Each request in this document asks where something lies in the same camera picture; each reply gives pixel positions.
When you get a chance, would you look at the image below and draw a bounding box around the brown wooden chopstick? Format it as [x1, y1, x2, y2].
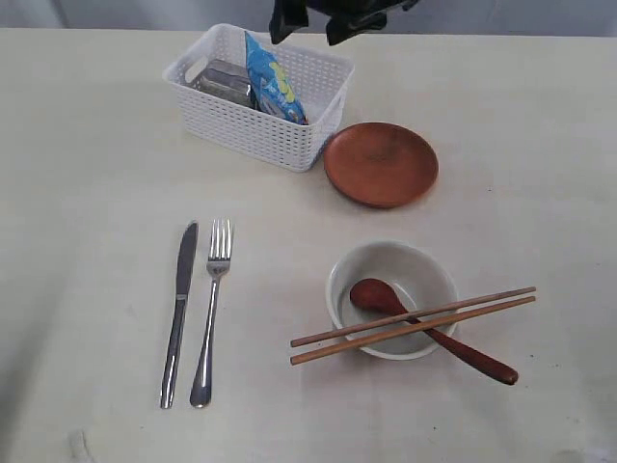
[289, 296, 536, 366]
[290, 286, 536, 347]

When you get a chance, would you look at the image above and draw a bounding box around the silver table knife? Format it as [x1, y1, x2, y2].
[159, 221, 199, 409]

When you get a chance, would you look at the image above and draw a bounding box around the silver metal tin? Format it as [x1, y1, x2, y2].
[194, 60, 256, 109]

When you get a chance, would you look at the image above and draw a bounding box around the brown ceramic plate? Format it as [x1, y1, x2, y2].
[322, 123, 439, 209]

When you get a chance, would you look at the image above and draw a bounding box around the silver fork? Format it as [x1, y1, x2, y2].
[189, 219, 233, 408]

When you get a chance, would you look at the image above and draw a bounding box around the white perforated plastic basket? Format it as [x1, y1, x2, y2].
[163, 23, 355, 173]

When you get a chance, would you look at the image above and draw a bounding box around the blue snack packet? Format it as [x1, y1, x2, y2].
[244, 31, 308, 125]

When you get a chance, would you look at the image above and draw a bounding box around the grey-green ceramic bowl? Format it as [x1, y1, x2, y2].
[326, 241, 458, 361]

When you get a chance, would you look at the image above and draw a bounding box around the brown wooden spoon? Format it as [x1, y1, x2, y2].
[350, 279, 519, 386]

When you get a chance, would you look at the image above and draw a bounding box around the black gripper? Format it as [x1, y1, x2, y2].
[269, 0, 418, 46]

